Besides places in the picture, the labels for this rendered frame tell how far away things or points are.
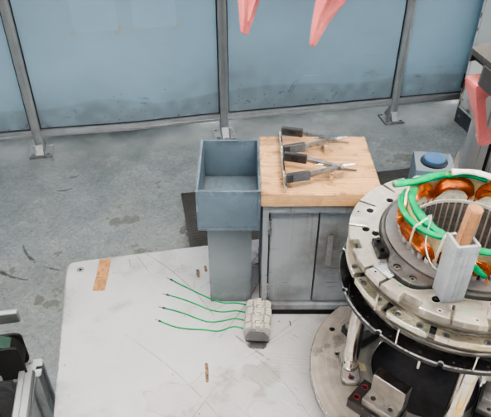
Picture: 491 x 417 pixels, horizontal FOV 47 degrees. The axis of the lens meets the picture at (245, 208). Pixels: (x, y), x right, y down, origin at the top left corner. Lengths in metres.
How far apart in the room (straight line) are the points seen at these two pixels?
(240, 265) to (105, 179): 1.93
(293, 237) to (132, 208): 1.78
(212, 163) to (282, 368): 0.40
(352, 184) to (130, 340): 0.49
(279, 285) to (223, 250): 0.13
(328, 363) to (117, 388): 0.36
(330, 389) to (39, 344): 1.40
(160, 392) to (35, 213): 1.89
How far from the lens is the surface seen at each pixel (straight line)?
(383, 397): 0.95
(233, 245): 1.03
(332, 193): 0.93
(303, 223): 0.97
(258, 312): 1.06
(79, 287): 1.21
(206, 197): 0.94
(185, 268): 1.21
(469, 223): 0.67
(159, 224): 2.59
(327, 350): 1.04
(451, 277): 0.71
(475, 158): 1.29
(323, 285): 1.07
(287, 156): 0.97
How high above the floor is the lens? 1.60
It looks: 37 degrees down
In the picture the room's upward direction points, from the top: straight up
